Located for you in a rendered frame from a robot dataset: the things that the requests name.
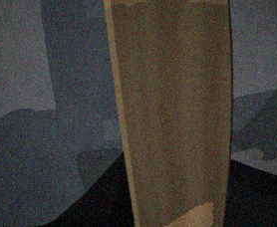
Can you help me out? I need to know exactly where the tan wooden board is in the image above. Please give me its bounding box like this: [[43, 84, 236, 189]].
[[104, 0, 234, 227]]

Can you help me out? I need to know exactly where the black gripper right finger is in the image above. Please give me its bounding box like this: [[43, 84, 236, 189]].
[[223, 158, 277, 227]]

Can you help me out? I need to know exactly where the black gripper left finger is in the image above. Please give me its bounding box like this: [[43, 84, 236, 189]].
[[35, 153, 135, 227]]

